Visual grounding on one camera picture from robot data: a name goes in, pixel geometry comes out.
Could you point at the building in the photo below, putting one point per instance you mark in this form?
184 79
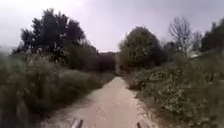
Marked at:
117 63

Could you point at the round green tree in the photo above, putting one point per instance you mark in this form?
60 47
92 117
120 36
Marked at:
140 46

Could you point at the pale dirt path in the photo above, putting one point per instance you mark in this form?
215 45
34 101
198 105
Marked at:
110 106

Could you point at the robot's own part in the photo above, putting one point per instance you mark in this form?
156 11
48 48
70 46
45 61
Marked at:
139 125
77 124

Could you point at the large dark tree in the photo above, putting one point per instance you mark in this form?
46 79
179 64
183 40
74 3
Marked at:
53 33

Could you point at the bare tree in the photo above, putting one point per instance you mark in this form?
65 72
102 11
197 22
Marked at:
181 33

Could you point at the weedy green verge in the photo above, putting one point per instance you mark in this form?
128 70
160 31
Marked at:
186 93
36 90

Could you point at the dark trees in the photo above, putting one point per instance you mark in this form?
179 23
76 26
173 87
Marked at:
215 38

